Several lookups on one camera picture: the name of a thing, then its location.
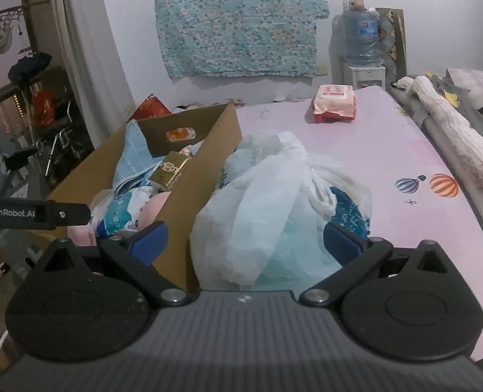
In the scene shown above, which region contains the pink cloth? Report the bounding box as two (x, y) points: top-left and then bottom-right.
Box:
(67, 226), (98, 246)

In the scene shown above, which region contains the large red orange plastic bag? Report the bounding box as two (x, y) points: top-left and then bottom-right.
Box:
(132, 93), (196, 142)

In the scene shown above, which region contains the dark blue garment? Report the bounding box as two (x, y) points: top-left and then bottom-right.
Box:
(7, 52), (54, 84)

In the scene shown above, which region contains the light blue checkered towel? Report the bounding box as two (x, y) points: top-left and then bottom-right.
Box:
(112, 120), (165, 187)

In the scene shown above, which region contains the white curtain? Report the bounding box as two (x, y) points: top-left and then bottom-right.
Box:
(61, 0), (137, 132)

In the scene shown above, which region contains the metal clothes rack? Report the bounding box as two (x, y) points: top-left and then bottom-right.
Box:
(0, 0), (67, 112)

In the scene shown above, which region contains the large white plastic bag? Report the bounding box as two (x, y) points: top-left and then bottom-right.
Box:
(189, 130), (373, 287)

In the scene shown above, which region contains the teal patterned wall blanket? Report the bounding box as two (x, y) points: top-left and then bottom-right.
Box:
(152, 0), (330, 79)

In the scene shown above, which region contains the pink wet wipes pack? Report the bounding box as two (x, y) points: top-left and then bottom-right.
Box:
(311, 84), (357, 123)

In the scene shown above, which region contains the blue white plastic package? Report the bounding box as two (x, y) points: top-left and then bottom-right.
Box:
(102, 187), (153, 231)

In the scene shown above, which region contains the black phone mount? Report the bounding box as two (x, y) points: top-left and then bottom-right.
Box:
(2, 144), (39, 173)

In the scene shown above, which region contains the pink printed bed sheet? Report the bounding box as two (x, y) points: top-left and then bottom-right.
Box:
(192, 87), (483, 362)

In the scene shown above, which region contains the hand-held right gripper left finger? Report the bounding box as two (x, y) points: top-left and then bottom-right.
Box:
(41, 220), (191, 308)

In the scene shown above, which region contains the cream quilted blanket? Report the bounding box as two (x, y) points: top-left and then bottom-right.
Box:
(396, 75), (483, 230)

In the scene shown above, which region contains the grey storage box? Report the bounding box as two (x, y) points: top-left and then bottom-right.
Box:
(4, 171), (51, 202)

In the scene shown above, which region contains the brown cardboard box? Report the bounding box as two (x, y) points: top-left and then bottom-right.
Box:
(32, 103), (243, 293)

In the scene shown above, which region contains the folded metal wheelchair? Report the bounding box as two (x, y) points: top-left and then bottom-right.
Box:
(32, 85), (96, 177)

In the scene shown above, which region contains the blue water jug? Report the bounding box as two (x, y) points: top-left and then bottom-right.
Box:
(341, 8), (381, 66)

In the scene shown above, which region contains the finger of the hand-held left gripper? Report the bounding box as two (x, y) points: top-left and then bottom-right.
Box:
(0, 196), (92, 231)

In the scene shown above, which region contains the gold patterned box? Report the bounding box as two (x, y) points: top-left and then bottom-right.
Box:
(149, 151), (192, 191)

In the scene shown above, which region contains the small red plastic bag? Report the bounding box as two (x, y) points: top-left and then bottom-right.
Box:
(32, 89), (58, 128)

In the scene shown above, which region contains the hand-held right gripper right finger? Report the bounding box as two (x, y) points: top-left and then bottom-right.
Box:
(299, 220), (451, 307)

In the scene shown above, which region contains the white water dispenser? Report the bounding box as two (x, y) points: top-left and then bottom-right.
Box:
(343, 63), (387, 91)

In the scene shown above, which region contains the patterned brown paper bag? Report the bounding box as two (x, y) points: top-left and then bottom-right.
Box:
(374, 7), (408, 81)

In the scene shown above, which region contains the pink plush toy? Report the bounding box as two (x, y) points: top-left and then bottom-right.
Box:
(137, 190), (171, 230)

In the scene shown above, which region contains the blue printed package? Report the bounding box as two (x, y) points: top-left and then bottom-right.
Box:
(328, 185), (371, 238)

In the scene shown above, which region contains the grey printed blanket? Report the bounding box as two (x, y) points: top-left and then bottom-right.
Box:
(388, 67), (483, 256)

